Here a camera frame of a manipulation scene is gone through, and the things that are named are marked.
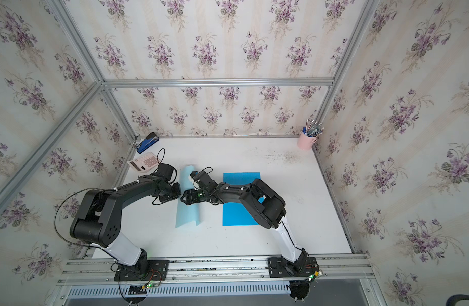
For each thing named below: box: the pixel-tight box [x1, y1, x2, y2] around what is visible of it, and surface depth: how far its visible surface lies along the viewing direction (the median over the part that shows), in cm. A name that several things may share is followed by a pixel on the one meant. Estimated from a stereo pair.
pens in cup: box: [302, 118, 325, 138], surface depth 113 cm
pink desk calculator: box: [126, 151, 160, 173], surface depth 106 cm
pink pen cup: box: [296, 131, 318, 151], surface depth 110 cm
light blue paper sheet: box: [175, 165, 201, 229], surface depth 87 cm
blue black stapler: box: [136, 131, 160, 154], surface depth 117 cm
